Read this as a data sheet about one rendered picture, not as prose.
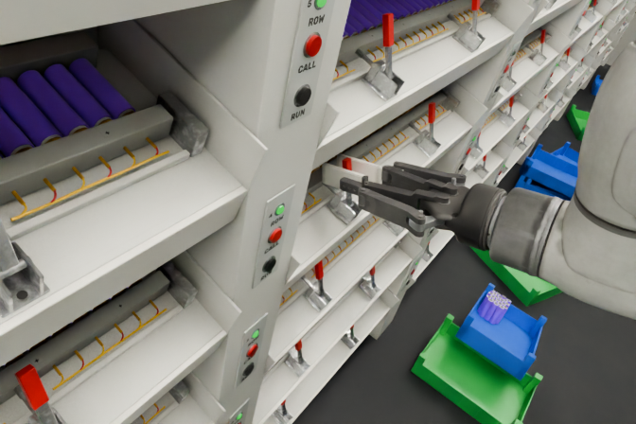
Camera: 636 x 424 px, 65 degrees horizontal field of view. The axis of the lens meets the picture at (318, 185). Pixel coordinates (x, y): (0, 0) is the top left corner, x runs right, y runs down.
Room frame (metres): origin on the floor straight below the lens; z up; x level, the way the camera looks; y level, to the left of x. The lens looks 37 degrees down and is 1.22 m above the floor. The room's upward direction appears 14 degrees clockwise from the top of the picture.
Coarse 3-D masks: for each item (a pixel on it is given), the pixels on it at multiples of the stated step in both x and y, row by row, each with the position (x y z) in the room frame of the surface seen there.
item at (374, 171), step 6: (342, 156) 0.58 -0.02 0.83; (348, 156) 0.58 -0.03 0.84; (354, 162) 0.57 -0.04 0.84; (360, 162) 0.57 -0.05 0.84; (366, 162) 0.57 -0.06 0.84; (354, 168) 0.57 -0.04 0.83; (360, 168) 0.57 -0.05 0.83; (366, 168) 0.56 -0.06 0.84; (372, 168) 0.56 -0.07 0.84; (378, 168) 0.55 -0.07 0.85; (366, 174) 0.56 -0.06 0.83; (372, 174) 0.56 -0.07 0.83; (378, 174) 0.55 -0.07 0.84; (372, 180) 0.56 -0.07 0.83; (378, 180) 0.55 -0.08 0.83
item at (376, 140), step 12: (444, 96) 0.94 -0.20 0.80; (420, 108) 0.86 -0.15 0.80; (396, 120) 0.79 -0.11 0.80; (408, 120) 0.80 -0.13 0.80; (384, 132) 0.74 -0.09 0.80; (396, 132) 0.77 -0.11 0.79; (360, 144) 0.68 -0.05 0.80; (372, 144) 0.70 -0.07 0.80; (384, 144) 0.73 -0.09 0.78; (360, 156) 0.66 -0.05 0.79; (312, 180) 0.56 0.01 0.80; (312, 204) 0.53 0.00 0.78
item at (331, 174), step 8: (328, 168) 0.55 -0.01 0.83; (336, 168) 0.55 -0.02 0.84; (344, 168) 0.55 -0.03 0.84; (328, 176) 0.55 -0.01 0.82; (336, 176) 0.54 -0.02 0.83; (344, 176) 0.54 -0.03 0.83; (352, 176) 0.53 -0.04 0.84; (360, 176) 0.53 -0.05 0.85; (328, 184) 0.55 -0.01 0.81; (336, 184) 0.54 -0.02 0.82
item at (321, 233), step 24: (456, 96) 0.96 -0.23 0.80; (456, 120) 0.92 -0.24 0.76; (408, 144) 0.78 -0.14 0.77; (312, 192) 0.57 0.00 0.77; (312, 216) 0.52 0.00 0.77; (336, 216) 0.54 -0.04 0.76; (360, 216) 0.56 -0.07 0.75; (312, 240) 0.48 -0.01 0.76; (336, 240) 0.50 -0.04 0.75; (312, 264) 0.47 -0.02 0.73; (288, 288) 0.43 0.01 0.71
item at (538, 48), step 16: (544, 32) 1.41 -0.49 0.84; (560, 32) 1.56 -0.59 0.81; (528, 48) 1.46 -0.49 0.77; (544, 48) 1.52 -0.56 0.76; (560, 48) 1.55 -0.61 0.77; (512, 64) 1.17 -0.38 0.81; (528, 64) 1.36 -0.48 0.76; (544, 64) 1.41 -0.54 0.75; (512, 80) 1.17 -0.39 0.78; (528, 80) 1.32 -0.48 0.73; (512, 96) 1.24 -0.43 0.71
